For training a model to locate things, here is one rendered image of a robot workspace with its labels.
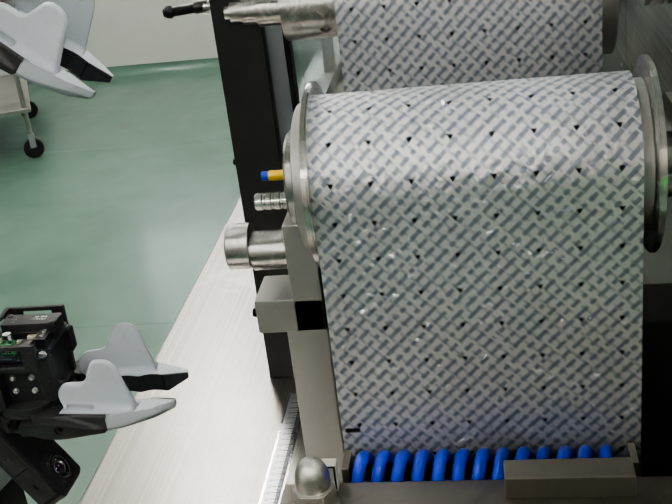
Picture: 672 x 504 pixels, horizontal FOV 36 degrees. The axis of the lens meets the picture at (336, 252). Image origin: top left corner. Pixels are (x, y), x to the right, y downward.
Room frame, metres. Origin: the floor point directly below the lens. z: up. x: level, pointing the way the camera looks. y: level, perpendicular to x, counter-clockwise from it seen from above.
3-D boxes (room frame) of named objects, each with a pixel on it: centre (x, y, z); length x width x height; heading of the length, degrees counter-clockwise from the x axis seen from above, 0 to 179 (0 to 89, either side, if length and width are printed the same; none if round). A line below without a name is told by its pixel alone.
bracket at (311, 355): (0.80, 0.04, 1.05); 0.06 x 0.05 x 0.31; 81
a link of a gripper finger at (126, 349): (0.75, 0.18, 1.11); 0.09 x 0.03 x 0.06; 90
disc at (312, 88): (0.76, 0.01, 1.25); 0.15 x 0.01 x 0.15; 171
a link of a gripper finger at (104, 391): (0.70, 0.19, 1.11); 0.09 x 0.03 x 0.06; 72
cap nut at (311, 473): (0.63, 0.04, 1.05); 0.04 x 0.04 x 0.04
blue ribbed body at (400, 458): (0.66, -0.10, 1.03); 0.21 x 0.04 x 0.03; 81
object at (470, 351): (0.68, -0.10, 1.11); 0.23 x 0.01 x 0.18; 81
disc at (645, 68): (0.72, -0.24, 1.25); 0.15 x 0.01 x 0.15; 171
